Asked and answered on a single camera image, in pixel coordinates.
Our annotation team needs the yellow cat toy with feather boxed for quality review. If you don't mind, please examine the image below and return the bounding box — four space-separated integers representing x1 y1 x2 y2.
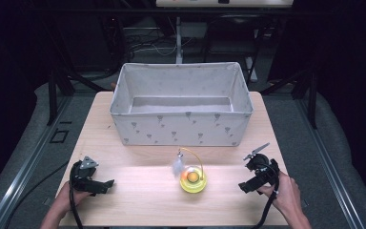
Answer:
171 146 209 195

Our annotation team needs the grey fabric storage box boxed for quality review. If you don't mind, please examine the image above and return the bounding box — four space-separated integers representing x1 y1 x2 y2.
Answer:
109 61 254 148

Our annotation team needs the black metal stand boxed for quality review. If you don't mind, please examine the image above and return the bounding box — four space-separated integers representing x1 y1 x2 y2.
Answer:
260 68 319 130
45 68 76 127

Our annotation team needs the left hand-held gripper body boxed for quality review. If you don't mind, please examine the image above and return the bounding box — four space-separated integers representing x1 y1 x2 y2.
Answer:
70 156 107 194

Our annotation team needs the right hand-held gripper black cable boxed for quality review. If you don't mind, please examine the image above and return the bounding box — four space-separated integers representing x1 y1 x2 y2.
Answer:
251 163 281 229

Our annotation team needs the white floor cable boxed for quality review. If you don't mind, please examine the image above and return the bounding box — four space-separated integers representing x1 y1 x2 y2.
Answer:
130 34 177 57

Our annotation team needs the person's left hand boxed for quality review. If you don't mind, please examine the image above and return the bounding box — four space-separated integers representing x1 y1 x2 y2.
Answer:
57 181 92 212

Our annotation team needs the grey metal floor rail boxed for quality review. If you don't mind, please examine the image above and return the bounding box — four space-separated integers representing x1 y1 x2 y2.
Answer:
295 94 366 229
0 94 74 229

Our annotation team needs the left hand-held gripper black cable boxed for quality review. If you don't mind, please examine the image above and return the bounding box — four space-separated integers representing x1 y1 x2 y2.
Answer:
69 162 85 229

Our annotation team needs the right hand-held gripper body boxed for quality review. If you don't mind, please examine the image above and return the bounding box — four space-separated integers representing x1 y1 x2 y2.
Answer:
243 142 281 192

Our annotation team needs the person's right hand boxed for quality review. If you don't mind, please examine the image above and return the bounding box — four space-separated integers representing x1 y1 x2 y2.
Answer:
256 171 302 221

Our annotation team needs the white metal post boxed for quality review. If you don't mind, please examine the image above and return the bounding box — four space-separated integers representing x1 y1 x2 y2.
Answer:
174 15 185 65

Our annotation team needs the thin black floor cable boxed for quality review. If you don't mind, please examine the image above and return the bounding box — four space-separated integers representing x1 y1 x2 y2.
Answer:
4 161 71 229

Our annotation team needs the hand-held gripper black cable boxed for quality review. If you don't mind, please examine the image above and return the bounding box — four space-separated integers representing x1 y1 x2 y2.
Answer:
69 162 85 229
251 163 281 229

